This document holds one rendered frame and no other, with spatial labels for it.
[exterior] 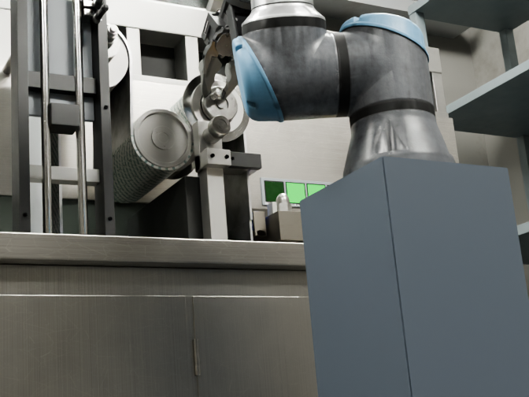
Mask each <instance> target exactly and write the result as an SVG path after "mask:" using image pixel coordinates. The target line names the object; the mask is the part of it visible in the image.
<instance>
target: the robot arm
mask: <svg viewBox="0 0 529 397"><path fill-rule="evenodd" d="M219 10H220V12H218V11H219ZM217 16H218V17H217ZM207 22H208V23H207ZM206 25H207V26H206ZM201 37H202V38H203V39H204V41H205V42H204V43H205V44H206V47H205V49H204V52H203V56H202V60H201V61H200V63H199V66H198V70H199V72H200V75H201V89H202V94H203V97H204V98H206V97H207V96H208V95H209V94H210V93H211V87H212V85H213V83H214V82H215V75H216V73H217V72H218V71H220V68H221V66H222V64H221V62H220V61H219V59H218V54H219V56H220V57H221V58H223V57H225V56H228V57H231V61H230V62H229V63H227V64H226V66H225V74H226V77H227V79H226V85H225V87H224V89H223V91H222V95H221V99H222V100H224V99H226V97H227V96H229V94H230V93H232V92H233V90H234V89H235V88H236V87H237V85H239V90H240V93H241V97H242V103H243V105H244V109H245V111H246V114H247V115H248V116H249V117H250V118H251V119H252V120H254V121H278V122H279V123H282V122H284V121H296V120H308V119H320V118H333V117H348V118H349V119H350V131H351V138H350V144H349V149H348V152H347V156H346V163H345V167H344V171H343V177H344V176H347V175H349V174H351V173H352V172H354V171H356V170H358V169H360V168H361V167H363V166H365V165H367V164H369V163H370V162H372V161H374V160H376V159H378V158H380V157H382V156H386V157H395V158H411V159H420V160H428V161H444V162H452V163H456V162H455V160H454V158H453V155H452V154H450V153H449V151H448V149H447V146H446V143H445V140H444V139H443V137H442V134H441V132H440V130H439V128H438V125H437V122H436V117H435V106H434V99H433V94H432V88H431V78H430V72H429V65H428V63H429V55H428V52H427V50H426V46H425V42H424V35H423V33H422V31H421V30H420V28H419V27H418V26H417V25H416V24H414V23H413V22H412V21H410V20H409V19H406V18H404V17H400V16H398V15H394V14H389V13H368V14H363V15H360V17H353V18H350V19H349V20H347V21H346V22H345V23H344V24H343V25H342V26H341V28H340V30H339V32H332V33H327V29H326V20H325V17H323V16H322V15H321V14H320V13H319V12H318V11H316V9H315V8H314V6H313V0H223V3H222V6H221V9H218V10H217V11H216V13H209V12H208V14H207V17H206V20H205V25H204V28H203V31H202V35H201Z"/></svg>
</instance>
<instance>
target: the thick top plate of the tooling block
mask: <svg viewBox="0 0 529 397"><path fill-rule="evenodd" d="M265 223H266V232H267V236H264V237H262V238H260V239H258V240H257V241H263V242H284V243H303V235H302V226H301V212H298V211H283V210H278V211H276V212H274V213H273V214H271V215H269V216H267V217H266V218H265Z"/></svg>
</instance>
